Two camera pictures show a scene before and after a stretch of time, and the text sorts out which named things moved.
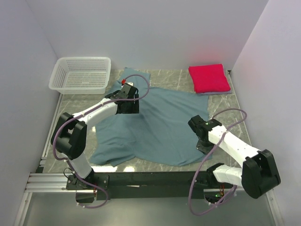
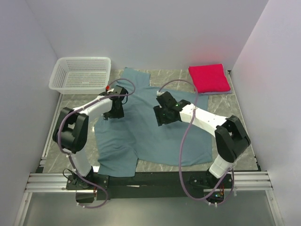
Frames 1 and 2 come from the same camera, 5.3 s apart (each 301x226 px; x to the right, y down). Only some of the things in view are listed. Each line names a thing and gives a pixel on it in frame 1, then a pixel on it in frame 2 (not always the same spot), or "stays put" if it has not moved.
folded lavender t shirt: [228, 92] stays put
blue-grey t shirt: [160, 134] stays put
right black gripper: [203, 149] to [161, 120]
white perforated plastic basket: [80, 75] stays put
